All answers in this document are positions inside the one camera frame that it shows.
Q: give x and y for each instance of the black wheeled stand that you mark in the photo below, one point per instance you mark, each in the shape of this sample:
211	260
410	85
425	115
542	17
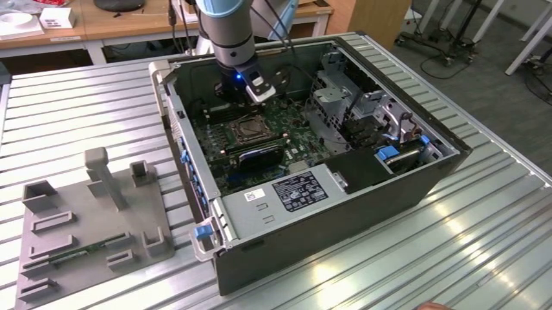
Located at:
457	38

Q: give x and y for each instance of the grey parts rack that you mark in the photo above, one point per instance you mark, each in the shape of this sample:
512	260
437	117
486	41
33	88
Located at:
85	226

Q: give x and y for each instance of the small silver heatsink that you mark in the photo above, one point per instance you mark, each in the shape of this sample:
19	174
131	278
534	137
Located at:
299	166

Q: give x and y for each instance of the green RAM stick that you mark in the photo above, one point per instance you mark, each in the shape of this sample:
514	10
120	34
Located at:
81	250

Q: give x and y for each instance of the white table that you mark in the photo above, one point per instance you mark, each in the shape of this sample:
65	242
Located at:
530	32

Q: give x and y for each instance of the silver drive cage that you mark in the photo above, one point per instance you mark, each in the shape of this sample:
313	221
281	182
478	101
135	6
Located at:
329	97

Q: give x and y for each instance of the black plastic air shroud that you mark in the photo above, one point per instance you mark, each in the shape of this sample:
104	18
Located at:
355	172

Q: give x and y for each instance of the grey power supply unit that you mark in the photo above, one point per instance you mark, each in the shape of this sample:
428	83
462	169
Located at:
258	213

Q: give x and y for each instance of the CPU socket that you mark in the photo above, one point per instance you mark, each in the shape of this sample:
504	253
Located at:
255	141

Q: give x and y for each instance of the black graphics card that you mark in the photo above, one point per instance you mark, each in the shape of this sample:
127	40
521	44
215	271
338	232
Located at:
258	158

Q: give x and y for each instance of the green motherboard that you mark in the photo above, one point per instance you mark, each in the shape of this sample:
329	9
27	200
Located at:
297	135

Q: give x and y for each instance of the white square dish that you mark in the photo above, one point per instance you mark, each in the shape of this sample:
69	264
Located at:
15	22

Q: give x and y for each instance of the wooden desk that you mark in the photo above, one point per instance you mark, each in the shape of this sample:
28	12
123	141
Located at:
128	22

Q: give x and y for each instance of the small white box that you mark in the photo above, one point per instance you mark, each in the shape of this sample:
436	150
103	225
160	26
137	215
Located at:
56	17

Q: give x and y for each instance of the dark round object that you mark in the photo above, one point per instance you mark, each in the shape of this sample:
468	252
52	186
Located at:
117	4

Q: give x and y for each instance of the small blue plastic clip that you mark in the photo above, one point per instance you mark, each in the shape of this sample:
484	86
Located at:
424	140

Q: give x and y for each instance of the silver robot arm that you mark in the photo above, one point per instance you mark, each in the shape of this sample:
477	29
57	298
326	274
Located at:
228	38

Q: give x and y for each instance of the large blue plastic latch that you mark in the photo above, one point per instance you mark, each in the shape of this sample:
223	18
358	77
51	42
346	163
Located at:
385	152

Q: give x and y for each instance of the black and white wrist camera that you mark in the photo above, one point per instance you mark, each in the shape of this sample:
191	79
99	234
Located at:
260	88

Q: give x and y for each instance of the silver topped CPU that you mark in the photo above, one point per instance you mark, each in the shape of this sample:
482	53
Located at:
250	127

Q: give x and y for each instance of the wooden cabinet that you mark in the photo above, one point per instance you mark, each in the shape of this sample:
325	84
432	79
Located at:
379	19

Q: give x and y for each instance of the black and grey PC case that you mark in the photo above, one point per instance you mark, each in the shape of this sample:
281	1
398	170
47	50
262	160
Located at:
323	245

